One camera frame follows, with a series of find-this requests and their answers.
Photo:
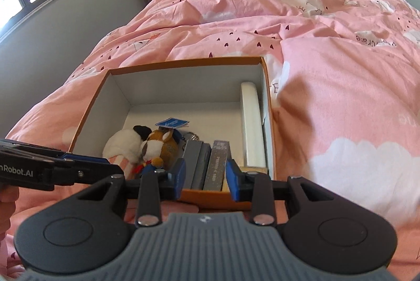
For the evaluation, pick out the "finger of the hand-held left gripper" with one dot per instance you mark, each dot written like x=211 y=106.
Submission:
x=92 y=173
x=87 y=158

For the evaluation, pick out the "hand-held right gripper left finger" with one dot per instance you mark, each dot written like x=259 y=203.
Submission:
x=180 y=179

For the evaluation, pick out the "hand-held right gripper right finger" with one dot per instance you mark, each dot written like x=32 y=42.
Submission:
x=233 y=181

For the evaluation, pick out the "grey box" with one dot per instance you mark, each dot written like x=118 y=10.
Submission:
x=196 y=166

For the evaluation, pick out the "dark printed card box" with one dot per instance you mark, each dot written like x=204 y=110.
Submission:
x=216 y=166

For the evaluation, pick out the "pink striped plush toy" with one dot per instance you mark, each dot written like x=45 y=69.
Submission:
x=123 y=145

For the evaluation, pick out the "white box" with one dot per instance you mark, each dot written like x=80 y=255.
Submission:
x=252 y=123

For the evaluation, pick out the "orange cardboard box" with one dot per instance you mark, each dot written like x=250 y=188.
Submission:
x=183 y=90

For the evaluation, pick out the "person's left hand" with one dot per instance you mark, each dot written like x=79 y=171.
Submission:
x=7 y=205

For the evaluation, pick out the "pink cloud print blanket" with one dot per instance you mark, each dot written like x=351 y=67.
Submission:
x=328 y=77

